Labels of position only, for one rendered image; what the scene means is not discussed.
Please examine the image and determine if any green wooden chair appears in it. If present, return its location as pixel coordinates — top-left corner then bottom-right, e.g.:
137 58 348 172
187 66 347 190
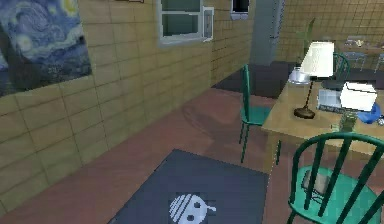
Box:
237 63 283 165
285 131 384 224
332 52 352 82

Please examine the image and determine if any white laptop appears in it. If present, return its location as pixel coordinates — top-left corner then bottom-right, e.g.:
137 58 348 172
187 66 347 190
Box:
339 81 379 113

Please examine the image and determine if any dark grey floor mat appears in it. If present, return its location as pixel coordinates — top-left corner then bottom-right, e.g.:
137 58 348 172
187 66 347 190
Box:
107 148 270 224

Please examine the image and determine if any white framed window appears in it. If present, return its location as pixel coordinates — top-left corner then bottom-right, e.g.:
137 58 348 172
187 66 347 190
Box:
156 0 215 47

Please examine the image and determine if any light wooden table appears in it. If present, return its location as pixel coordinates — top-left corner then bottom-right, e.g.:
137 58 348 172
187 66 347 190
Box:
260 77 384 174

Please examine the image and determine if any grey room door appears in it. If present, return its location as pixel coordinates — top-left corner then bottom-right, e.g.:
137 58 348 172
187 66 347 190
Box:
249 0 285 67

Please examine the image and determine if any white shade table lamp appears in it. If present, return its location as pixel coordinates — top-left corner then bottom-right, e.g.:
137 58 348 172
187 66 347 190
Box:
293 41 336 120

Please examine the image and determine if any grey box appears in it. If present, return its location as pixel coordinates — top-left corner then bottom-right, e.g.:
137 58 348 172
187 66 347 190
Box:
317 88 344 112

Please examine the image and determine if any green house plant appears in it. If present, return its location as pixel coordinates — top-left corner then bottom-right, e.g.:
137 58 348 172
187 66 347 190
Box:
297 17 317 58

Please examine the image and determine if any black flat object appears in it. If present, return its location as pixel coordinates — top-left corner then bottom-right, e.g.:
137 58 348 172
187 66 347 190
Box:
320 79 346 92

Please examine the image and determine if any dark green small object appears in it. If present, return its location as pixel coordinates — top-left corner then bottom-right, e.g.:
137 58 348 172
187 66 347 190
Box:
338 111 357 133

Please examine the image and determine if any blue swirling night sky painting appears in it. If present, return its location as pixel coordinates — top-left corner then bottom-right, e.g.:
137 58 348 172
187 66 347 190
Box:
0 0 93 98

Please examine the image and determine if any blue cloth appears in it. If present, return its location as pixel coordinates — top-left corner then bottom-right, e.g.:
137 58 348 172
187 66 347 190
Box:
357 102 383 125

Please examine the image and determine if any wooden table with small items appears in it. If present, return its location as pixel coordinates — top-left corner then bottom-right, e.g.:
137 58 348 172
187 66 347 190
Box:
339 34 384 74

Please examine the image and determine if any small dark wall window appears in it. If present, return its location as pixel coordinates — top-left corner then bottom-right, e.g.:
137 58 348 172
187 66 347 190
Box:
230 0 251 20

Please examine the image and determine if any grey object with dark frame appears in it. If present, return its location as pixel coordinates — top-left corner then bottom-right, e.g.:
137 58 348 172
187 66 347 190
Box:
300 169 332 198

